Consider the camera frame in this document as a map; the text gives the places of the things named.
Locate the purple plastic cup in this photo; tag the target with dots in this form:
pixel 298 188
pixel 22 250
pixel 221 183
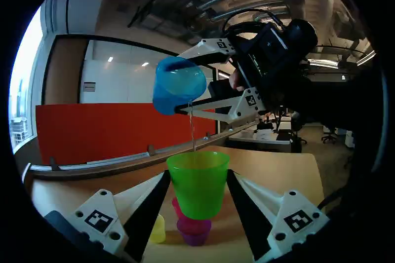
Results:
pixel 194 232

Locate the green plastic cup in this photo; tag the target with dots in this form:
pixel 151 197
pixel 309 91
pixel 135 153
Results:
pixel 199 182

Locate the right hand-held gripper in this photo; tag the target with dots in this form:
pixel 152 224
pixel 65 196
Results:
pixel 271 56

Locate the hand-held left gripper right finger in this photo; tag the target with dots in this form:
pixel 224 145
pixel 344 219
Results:
pixel 290 206

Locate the person's right forearm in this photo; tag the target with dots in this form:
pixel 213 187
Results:
pixel 339 99

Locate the black office chair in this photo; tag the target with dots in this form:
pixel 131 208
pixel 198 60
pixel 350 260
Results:
pixel 329 133

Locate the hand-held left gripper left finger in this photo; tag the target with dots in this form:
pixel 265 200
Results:
pixel 102 201

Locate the person's right hand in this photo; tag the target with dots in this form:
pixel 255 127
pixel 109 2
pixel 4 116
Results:
pixel 237 81

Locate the red desk screen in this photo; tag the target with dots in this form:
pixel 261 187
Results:
pixel 117 130

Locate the blue plastic cup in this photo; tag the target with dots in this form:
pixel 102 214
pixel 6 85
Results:
pixel 172 96

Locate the white office desk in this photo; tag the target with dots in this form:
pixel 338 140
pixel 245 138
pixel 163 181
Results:
pixel 262 139

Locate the yellow plastic cup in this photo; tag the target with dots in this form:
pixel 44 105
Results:
pixel 159 230

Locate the pink plastic cup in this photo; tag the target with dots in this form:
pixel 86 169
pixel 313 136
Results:
pixel 177 209

